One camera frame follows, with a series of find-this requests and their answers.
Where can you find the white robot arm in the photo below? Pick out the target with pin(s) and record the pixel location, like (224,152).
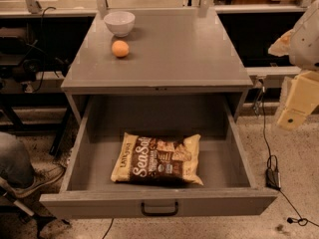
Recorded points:
(305,40)

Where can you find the orange fruit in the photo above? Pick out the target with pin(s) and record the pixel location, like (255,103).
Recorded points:
(120,49)

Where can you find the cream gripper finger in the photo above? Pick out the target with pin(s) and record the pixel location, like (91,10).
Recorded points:
(299,98)

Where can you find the black power adapter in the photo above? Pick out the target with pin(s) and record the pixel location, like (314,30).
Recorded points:
(273,179)

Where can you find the brown sea salt chip bag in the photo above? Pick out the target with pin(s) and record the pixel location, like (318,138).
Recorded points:
(152,160)

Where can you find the open grey top drawer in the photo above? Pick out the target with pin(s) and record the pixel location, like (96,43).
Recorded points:
(228,184)

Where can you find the person's jeans leg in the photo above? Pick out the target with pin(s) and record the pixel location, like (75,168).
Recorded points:
(15,164)

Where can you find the grey cabinet counter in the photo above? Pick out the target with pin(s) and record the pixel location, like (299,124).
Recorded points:
(171,50)

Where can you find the grey sneaker shoe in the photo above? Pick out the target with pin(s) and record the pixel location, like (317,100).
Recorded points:
(40,180)

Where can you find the black chair base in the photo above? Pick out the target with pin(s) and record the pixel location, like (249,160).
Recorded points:
(25,213)

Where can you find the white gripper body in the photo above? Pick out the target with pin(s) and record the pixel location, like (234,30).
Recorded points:
(306,47)

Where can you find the white ceramic bowl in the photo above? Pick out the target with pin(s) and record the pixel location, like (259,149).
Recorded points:
(120,23)

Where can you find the dark machine left shelf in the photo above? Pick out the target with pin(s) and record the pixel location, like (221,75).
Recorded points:
(18,54)

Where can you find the black drawer handle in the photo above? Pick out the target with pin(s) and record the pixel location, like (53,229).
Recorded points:
(159,210)

